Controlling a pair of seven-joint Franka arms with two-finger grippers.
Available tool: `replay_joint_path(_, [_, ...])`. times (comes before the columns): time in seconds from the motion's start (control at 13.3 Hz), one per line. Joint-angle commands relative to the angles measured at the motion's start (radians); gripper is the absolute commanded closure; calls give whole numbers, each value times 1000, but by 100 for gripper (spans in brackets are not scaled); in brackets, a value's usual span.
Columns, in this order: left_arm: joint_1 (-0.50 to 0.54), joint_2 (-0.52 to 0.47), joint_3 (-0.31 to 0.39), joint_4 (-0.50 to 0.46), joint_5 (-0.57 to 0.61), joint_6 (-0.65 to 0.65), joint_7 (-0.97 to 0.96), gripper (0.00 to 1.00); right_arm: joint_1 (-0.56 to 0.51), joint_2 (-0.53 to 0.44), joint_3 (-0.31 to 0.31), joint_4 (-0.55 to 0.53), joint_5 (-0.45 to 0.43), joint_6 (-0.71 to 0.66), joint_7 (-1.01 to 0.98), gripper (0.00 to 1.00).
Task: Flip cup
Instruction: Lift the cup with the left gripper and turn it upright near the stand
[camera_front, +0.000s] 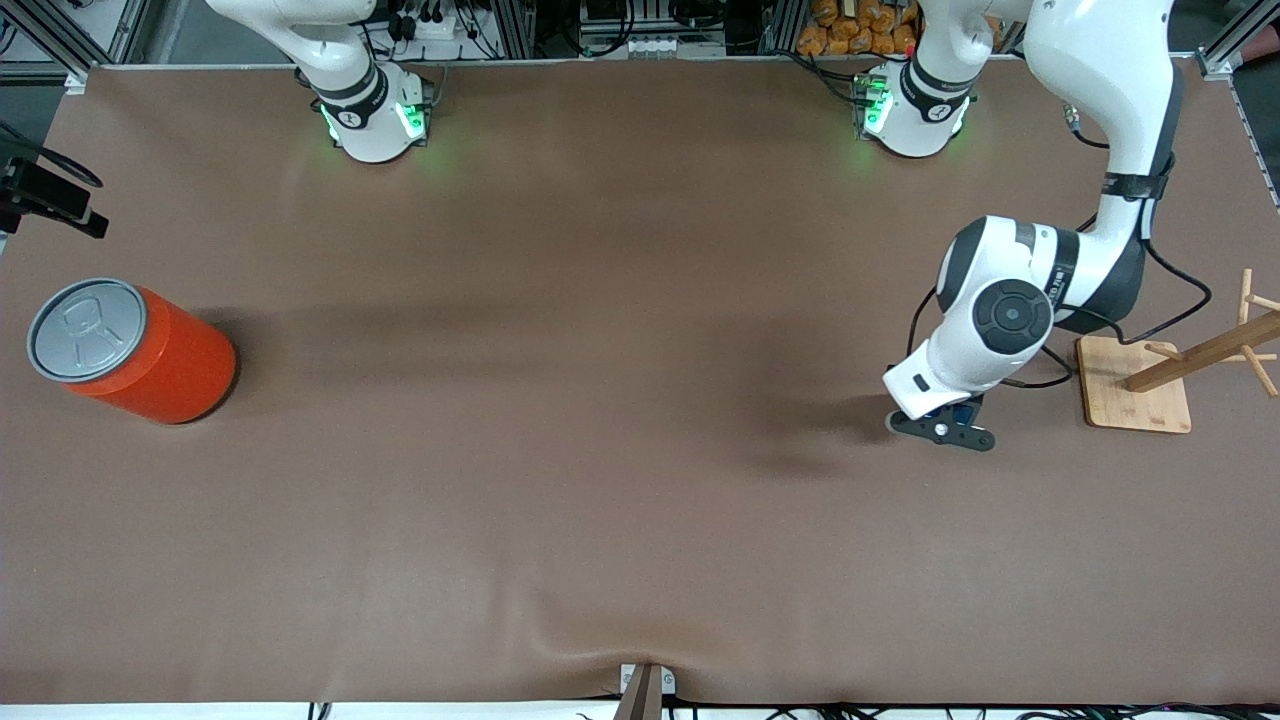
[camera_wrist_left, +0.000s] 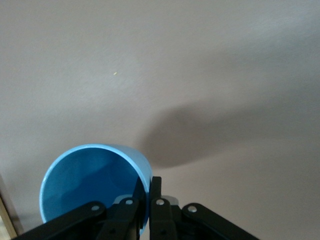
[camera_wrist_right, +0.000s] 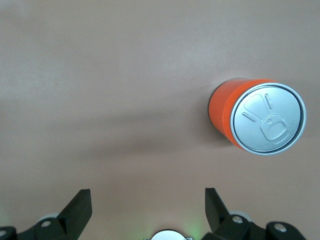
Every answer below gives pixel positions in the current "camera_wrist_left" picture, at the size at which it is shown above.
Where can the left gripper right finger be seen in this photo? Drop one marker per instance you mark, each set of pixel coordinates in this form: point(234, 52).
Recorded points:
point(162, 220)

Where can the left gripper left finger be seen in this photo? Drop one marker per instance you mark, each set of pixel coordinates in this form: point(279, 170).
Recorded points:
point(112, 220)

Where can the brown table mat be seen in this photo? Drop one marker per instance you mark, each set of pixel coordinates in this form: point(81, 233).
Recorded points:
point(175, 75)

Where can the blue plastic cup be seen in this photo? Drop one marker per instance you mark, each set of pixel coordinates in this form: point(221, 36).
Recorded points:
point(82, 180)

